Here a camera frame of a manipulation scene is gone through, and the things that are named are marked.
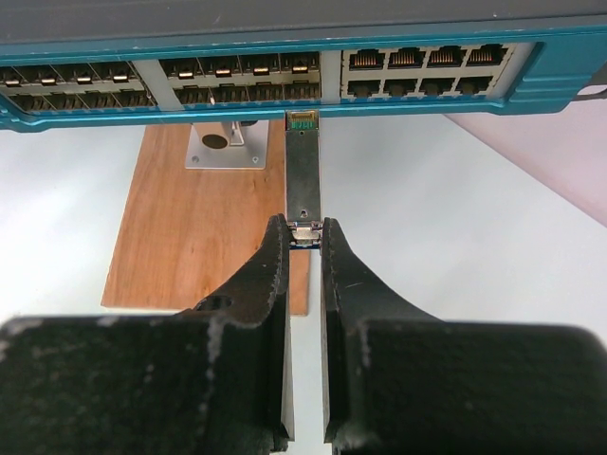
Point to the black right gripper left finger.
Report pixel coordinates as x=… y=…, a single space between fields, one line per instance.
x=215 y=379

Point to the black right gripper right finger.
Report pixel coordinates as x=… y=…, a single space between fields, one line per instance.
x=397 y=380

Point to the silver SFP transceiver plug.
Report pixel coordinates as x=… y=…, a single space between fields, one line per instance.
x=303 y=203

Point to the wooden base board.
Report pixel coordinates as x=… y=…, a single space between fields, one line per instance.
x=185 y=232

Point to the metal switch stand bracket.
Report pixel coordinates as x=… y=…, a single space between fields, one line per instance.
x=230 y=145

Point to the dark grey network switch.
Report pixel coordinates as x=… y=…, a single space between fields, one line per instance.
x=68 y=64

